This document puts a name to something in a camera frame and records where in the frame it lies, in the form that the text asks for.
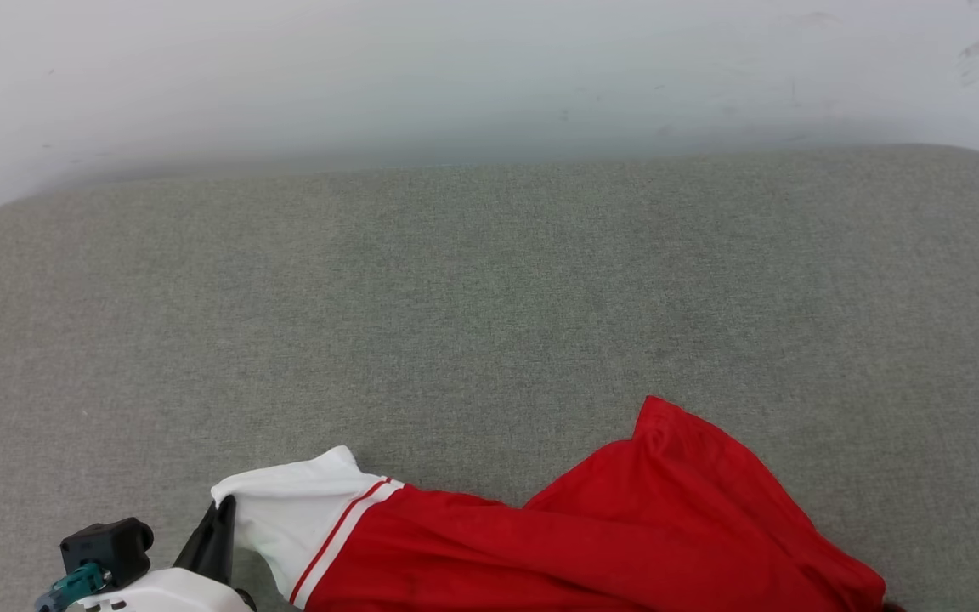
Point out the grey fabric sofa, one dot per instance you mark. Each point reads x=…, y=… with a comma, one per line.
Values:
x=489, y=323

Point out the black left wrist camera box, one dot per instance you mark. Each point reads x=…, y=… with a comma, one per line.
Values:
x=107, y=544

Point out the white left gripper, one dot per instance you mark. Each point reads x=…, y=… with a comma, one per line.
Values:
x=166, y=595

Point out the red and white jersey garment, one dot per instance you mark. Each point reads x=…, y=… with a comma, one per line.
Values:
x=583, y=544

